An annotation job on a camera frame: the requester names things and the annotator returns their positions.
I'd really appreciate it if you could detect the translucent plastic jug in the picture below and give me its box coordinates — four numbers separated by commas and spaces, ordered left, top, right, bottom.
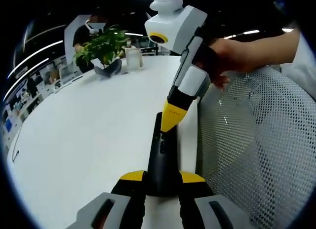
125, 48, 144, 70

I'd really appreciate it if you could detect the black remote control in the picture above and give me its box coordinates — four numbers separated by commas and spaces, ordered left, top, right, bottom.
147, 112, 180, 198

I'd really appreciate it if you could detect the white shirt sleeve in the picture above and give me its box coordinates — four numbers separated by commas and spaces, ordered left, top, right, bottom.
281, 30, 316, 104

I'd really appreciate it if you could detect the person's right hand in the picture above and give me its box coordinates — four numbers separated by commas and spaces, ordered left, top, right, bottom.
195, 38, 252, 91

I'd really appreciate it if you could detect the green potted plant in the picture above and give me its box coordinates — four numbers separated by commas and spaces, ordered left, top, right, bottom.
73, 25, 132, 67

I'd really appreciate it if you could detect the ceiling light strip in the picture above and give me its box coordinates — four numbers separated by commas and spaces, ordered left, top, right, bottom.
2, 57, 50, 102
7, 40, 64, 79

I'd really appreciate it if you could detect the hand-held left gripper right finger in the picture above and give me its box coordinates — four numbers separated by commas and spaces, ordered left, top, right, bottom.
179, 170, 251, 229

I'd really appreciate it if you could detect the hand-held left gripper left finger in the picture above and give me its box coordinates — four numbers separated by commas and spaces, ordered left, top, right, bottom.
66, 169, 148, 229

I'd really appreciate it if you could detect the white mesh chair back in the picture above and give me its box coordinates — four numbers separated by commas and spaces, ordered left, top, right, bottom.
197, 65, 316, 229

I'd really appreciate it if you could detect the dark plant pot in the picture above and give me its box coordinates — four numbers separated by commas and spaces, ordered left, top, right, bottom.
93, 58, 123, 78

